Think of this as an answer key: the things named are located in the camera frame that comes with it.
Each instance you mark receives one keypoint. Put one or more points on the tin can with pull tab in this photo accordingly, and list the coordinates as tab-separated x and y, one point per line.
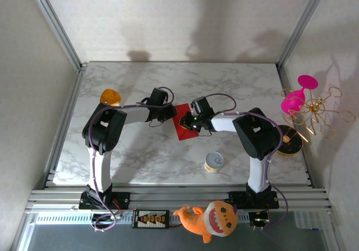
214	161

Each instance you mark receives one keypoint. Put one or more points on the small black electronics box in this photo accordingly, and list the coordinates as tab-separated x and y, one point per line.
261	218
102	218

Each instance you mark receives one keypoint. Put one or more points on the red paper sheet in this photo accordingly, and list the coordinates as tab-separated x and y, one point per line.
185	134

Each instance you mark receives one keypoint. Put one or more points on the pink plastic wine glass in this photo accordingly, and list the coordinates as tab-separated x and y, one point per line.
291	103

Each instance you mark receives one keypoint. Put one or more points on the black board yellow connectors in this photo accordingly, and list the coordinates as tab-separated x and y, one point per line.
151	219

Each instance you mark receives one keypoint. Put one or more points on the white cup orange domed lid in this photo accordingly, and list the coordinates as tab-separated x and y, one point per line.
110	96

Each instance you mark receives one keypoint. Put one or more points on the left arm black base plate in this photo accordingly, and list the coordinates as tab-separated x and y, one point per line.
123	199

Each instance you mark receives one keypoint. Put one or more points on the orange shark plush toy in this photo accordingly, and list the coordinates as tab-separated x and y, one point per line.
207	220

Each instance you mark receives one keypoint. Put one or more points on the black gold round base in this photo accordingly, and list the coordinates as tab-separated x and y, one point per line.
293	147

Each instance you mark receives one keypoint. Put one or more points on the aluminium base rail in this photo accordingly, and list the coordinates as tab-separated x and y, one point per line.
179	197

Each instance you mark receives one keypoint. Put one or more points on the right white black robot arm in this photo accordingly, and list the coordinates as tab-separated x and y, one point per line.
256	136

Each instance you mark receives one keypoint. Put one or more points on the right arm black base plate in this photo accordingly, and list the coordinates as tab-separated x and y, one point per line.
238	199

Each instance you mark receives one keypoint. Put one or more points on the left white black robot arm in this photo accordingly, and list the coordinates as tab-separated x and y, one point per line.
105	127

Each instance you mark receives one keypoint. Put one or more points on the aluminium frame post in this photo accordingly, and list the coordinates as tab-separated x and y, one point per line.
303	23
56	23

